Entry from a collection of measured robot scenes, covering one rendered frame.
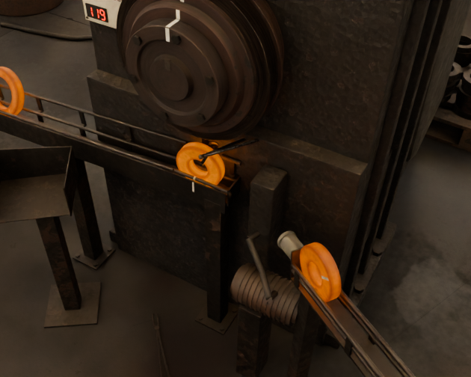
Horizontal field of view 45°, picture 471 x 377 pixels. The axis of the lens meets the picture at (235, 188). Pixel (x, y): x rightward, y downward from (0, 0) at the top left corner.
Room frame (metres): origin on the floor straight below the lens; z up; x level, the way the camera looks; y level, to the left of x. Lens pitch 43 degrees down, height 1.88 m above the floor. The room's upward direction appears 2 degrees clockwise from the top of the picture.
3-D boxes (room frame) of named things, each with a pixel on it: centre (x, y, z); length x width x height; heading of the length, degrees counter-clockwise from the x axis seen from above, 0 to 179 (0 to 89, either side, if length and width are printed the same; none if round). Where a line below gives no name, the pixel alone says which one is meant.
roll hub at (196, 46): (1.23, 0.16, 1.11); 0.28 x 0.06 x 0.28; 62
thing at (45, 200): (1.30, 0.65, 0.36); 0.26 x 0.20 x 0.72; 97
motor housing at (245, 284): (1.04, -0.11, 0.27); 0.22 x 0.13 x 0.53; 62
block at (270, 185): (1.21, -0.10, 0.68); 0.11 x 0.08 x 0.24; 152
